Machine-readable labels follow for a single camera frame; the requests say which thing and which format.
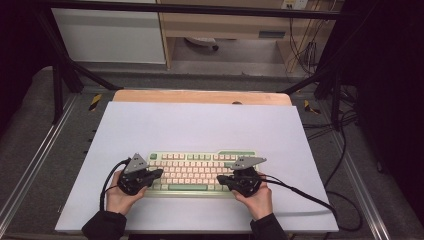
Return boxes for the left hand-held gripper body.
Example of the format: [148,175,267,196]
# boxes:
[117,152,158,196]

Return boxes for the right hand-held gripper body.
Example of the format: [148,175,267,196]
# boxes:
[226,156,268,198]

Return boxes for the cream pink green keyboard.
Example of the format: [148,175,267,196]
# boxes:
[142,150,263,199]

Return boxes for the person's right hand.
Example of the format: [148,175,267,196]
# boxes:
[232,173,274,222]

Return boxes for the person's left hand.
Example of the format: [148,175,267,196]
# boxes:
[105,170,148,217]

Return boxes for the white board mat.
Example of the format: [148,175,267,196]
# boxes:
[54,101,340,234]

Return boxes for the yellow black hazard tape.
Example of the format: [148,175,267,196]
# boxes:
[303,99,322,115]
[88,93,103,112]

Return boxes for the black metal stand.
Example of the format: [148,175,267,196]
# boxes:
[281,59,344,132]
[33,6,124,125]

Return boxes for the white chair base with castor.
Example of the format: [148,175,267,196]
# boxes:
[184,36,220,52]

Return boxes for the white cabinet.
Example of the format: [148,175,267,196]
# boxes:
[50,0,167,65]

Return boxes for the light wooden desk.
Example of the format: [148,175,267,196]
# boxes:
[156,0,344,73]

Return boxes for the white power outlet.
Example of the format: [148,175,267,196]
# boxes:
[280,0,309,10]

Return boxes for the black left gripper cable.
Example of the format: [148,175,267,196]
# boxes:
[99,157,132,212]

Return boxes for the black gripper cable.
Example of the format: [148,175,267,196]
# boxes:
[99,157,132,212]
[258,173,364,233]

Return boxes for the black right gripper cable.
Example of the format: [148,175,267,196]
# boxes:
[258,173,364,233]

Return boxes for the aluminium rail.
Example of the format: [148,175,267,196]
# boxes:
[331,133,391,240]
[0,94,79,228]

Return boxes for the black floor cables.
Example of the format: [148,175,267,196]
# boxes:
[301,84,359,141]

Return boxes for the hanging cable bundle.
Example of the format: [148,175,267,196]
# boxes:
[288,16,321,76]

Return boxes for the black horizontal frame bar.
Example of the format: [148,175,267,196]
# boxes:
[43,0,344,20]

